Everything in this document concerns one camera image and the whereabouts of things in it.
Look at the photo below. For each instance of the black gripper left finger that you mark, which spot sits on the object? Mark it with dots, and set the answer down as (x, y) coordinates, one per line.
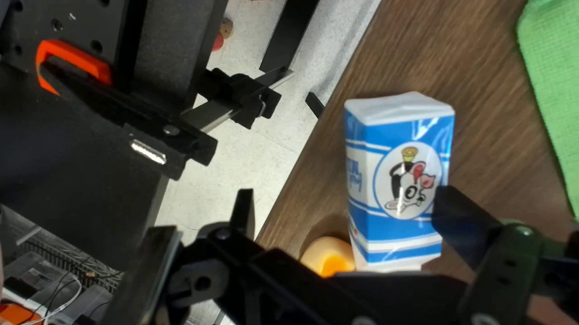
(242, 209)

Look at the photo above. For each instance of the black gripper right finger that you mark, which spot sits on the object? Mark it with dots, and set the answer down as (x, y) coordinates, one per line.
(461, 222)

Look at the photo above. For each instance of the blue white milk carton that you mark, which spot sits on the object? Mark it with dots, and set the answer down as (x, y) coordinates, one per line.
(391, 173)

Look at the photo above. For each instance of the yellow sponge cake toy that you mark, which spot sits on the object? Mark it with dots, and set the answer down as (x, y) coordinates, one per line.
(325, 254)

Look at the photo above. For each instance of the orange black bar clamp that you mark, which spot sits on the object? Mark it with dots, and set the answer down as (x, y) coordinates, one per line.
(150, 122)

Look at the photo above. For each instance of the green cloth bag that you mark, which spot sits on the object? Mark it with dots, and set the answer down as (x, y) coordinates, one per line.
(552, 90)

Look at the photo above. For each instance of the black perforated board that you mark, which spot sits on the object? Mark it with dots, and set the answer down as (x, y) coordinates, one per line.
(65, 168)

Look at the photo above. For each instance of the black table leg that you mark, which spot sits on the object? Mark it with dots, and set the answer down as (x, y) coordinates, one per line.
(289, 32)

